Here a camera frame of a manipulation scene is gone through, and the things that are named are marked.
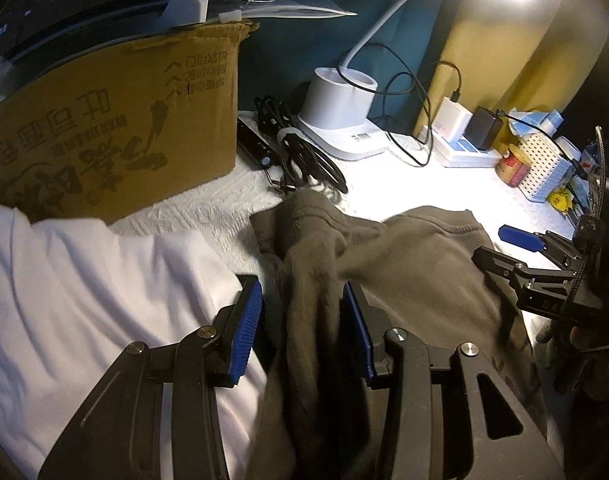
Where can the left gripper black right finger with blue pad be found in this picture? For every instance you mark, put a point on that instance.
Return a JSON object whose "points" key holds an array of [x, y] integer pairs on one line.
{"points": [[449, 413]]}

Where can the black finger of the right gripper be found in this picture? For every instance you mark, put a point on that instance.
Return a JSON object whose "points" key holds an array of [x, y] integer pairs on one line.
{"points": [[536, 289]]}

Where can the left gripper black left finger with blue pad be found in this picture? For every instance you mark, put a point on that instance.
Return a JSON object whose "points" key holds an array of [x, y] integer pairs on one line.
{"points": [[115, 434]]}

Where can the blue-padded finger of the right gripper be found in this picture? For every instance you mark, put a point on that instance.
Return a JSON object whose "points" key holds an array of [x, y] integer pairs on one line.
{"points": [[559, 250]]}

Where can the dark olive t-shirt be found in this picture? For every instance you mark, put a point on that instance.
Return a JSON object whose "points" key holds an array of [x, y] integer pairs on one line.
{"points": [[318, 420]]}

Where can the yellow snack package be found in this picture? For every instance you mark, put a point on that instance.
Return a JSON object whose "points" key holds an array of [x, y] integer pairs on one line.
{"points": [[561, 200]]}

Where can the white perforated plastic basket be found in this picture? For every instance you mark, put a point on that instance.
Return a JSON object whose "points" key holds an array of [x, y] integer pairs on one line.
{"points": [[549, 164]]}

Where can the red yellow tin can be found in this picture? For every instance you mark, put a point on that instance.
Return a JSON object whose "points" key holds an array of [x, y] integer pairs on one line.
{"points": [[514, 166]]}

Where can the white power strip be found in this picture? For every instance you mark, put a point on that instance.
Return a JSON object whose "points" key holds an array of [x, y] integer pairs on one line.
{"points": [[462, 154]]}

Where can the black power adapter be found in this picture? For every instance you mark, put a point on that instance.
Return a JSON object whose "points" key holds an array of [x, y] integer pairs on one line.
{"points": [[482, 128]]}

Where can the white folded garment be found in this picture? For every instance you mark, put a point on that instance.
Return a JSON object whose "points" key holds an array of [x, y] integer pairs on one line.
{"points": [[73, 295]]}

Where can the white textured bed cover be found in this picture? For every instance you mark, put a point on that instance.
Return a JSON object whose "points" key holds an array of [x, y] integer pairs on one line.
{"points": [[379, 188]]}

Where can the white usb charger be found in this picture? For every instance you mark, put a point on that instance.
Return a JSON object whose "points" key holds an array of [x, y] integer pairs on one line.
{"points": [[451, 120]]}

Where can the white desk lamp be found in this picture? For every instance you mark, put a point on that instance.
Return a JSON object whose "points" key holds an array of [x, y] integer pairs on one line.
{"points": [[334, 113]]}

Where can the brown cardboard box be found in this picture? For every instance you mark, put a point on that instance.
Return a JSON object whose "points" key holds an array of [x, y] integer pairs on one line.
{"points": [[123, 127]]}

